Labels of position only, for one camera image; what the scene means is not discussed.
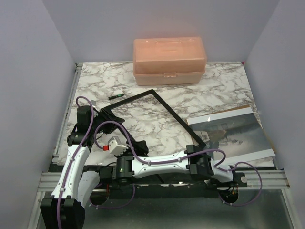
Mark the aluminium extrusion frame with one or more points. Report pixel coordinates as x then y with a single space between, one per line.
224 85

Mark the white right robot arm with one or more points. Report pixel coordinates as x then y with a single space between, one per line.
200 164

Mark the glossy photo print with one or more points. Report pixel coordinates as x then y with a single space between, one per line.
233 136

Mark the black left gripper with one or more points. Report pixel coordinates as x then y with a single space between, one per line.
104 113

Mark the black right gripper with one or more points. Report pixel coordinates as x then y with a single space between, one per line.
139 148

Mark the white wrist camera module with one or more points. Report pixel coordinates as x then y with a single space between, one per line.
115 146

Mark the rectangular picture frame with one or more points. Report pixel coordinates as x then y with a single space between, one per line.
148 117

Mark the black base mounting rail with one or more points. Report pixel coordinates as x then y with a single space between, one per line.
152 181

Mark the brown cardboard backing sheet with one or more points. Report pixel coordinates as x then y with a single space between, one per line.
238 109

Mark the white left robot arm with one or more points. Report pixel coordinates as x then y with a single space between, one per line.
65 208

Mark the small green black screwdriver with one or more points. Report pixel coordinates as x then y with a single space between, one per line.
116 96

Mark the orange translucent plastic toolbox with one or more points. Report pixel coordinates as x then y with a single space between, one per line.
168 61

